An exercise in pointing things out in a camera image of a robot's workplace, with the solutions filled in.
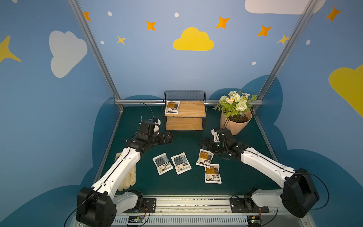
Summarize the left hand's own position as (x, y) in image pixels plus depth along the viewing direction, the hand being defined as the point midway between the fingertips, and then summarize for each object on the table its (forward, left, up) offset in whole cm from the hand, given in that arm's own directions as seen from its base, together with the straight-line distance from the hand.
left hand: (167, 134), depth 81 cm
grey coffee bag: (-11, +3, -19) cm, 22 cm away
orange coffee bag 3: (-17, -28, -18) cm, 37 cm away
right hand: (-3, -22, -6) cm, 23 cm away
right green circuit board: (-39, -48, -21) cm, 66 cm away
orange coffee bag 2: (-6, -24, -18) cm, 31 cm away
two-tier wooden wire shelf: (+24, -16, -4) cm, 29 cm away
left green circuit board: (-40, +14, -20) cm, 47 cm away
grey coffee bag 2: (-10, -9, -18) cm, 23 cm away
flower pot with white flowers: (+12, -41, +9) cm, 43 cm away
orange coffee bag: (+23, -1, -1) cm, 23 cm away
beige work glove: (-21, +21, -18) cm, 35 cm away
